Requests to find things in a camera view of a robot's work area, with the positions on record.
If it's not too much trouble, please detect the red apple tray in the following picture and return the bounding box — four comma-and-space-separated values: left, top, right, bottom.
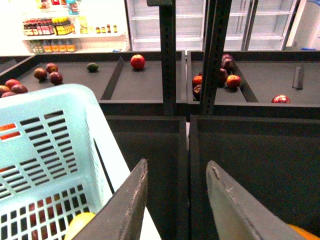
271, 94, 291, 104
130, 54, 146, 71

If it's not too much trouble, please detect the black shelf post right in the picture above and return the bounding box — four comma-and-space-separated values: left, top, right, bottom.
200, 0, 232, 115

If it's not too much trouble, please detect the white bottle shelf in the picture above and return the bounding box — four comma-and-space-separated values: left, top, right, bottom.
19, 0, 130, 54

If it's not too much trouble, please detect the yellow mango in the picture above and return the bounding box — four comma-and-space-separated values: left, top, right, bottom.
288, 224, 320, 240
64, 212, 96, 240

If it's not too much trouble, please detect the black shelf post left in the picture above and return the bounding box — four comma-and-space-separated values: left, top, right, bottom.
146, 0, 177, 116

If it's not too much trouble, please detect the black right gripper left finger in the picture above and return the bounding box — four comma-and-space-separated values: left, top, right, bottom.
74, 158, 148, 240

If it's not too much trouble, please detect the green avocado back tray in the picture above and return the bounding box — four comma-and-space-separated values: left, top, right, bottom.
86, 62, 99, 73

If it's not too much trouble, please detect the red apple back tray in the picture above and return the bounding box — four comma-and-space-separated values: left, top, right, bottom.
130, 54, 146, 71

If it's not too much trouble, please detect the black shelf post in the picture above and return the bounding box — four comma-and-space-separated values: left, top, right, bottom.
200, 0, 232, 115
146, 0, 177, 116

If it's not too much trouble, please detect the red apple right tray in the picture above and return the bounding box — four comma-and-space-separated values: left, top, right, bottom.
271, 94, 291, 104

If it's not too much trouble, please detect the light blue plastic basket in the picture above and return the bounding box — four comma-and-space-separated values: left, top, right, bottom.
0, 84, 161, 240

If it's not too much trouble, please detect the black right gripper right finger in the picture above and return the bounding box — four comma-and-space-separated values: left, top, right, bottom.
206, 161, 304, 240

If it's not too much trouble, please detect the glass door refrigerator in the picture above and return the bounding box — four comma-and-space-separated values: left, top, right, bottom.
124, 0, 300, 52

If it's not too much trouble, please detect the red apple by post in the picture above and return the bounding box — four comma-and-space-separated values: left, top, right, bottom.
226, 74, 242, 89

